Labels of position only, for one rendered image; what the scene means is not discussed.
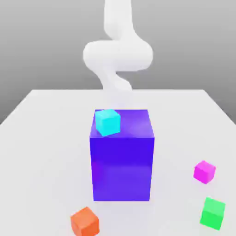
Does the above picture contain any small cyan cube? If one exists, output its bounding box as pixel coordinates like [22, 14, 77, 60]
[94, 108, 121, 137]

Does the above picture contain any small magenta cube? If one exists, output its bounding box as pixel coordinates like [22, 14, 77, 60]
[193, 160, 217, 185]

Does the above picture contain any small orange cube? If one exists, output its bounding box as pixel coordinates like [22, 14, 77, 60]
[70, 206, 100, 236]

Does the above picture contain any small green cube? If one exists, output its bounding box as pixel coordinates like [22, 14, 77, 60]
[200, 196, 226, 231]

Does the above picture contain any large purple box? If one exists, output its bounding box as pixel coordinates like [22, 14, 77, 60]
[89, 109, 155, 202]

